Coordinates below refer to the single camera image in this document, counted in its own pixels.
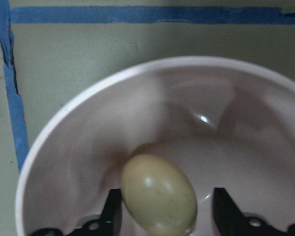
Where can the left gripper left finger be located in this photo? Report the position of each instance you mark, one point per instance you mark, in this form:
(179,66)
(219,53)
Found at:
(109,222)

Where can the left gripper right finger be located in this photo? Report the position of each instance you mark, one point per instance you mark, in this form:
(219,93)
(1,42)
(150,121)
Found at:
(230,221)

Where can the brown egg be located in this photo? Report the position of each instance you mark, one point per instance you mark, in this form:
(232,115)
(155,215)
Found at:
(158,196)

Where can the pink bowl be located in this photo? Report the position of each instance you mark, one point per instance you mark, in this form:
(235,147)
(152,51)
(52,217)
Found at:
(225,123)

